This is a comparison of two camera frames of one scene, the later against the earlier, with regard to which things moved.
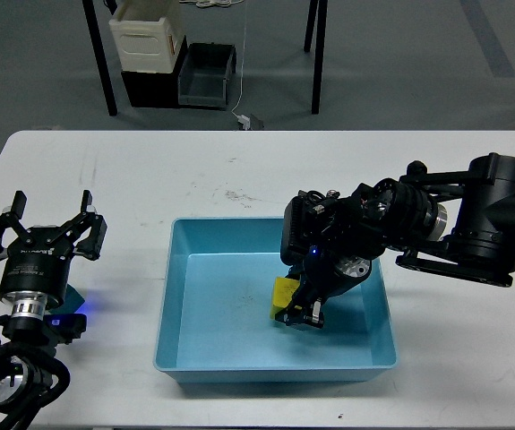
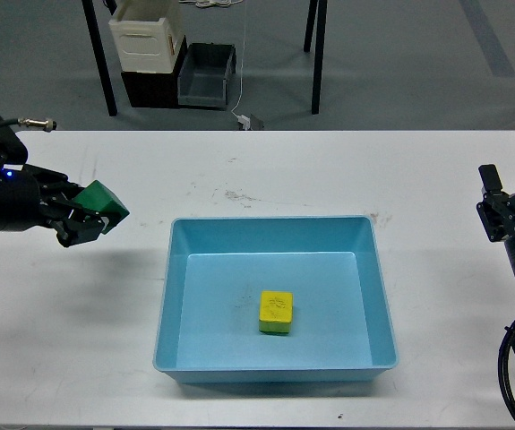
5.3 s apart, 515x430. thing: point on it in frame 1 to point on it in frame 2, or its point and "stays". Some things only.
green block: [71, 305] to [105, 202]
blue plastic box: [214, 324] stays
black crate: [155, 90] stays
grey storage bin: [202, 79] stays
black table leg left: [90, 12] stays
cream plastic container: [147, 35] stays
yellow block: [283, 290] to [276, 311]
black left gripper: [37, 261] to [18, 204]
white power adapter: [245, 121] stays
